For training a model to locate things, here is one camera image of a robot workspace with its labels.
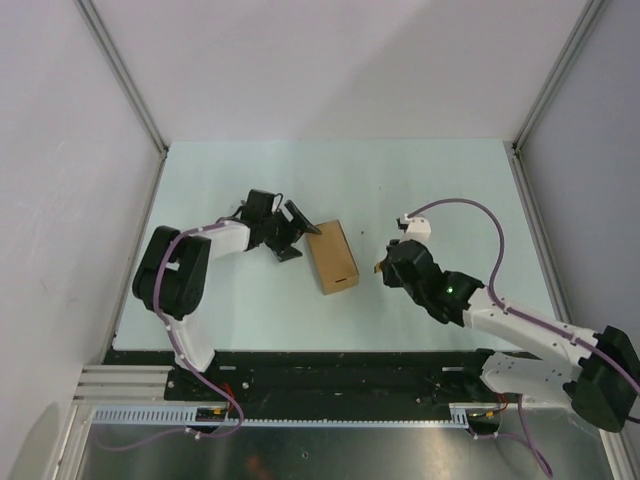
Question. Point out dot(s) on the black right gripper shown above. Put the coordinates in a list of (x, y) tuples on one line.
[(388, 277)]

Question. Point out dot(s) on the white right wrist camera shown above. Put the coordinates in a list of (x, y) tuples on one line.
[(415, 228)]

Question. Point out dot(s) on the aluminium frame post left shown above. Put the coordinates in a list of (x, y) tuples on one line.
[(116, 63)]

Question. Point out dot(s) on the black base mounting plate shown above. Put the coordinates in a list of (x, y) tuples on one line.
[(444, 376)]

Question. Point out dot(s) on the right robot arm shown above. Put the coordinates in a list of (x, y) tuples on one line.
[(595, 373)]

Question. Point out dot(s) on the aluminium frame post right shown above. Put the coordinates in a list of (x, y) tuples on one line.
[(575, 43)]

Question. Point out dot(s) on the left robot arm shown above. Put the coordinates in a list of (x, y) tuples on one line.
[(171, 277)]

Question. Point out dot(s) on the aluminium frame post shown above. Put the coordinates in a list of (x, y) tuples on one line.
[(116, 63), (575, 43)]

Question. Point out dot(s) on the aluminium front rail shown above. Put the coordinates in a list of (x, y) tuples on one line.
[(111, 384)]

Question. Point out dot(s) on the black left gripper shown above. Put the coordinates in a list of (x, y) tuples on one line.
[(282, 249)]

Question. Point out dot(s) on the brown cardboard express box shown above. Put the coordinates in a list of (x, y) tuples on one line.
[(333, 259)]

